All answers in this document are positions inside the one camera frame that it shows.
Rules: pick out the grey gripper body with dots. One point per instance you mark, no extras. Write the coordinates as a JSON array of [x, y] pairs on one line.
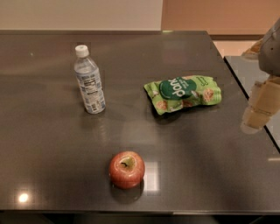
[[271, 55]]

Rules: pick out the green rice chip bag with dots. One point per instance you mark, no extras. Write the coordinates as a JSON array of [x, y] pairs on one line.
[[183, 92]]

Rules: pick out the red apple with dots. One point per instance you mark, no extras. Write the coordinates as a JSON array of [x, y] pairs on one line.
[[126, 170]]

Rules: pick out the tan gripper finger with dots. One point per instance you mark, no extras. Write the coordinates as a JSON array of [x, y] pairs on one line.
[[253, 121], [265, 96]]

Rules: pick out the clear plastic water bottle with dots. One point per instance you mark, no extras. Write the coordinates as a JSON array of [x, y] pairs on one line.
[[89, 80]]

